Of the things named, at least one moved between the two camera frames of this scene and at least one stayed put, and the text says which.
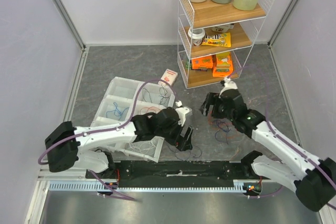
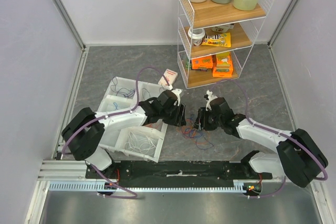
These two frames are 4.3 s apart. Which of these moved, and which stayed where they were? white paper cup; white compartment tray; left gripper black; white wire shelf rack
Moved: left gripper black
Stayed: white wire shelf rack; white compartment tray; white paper cup
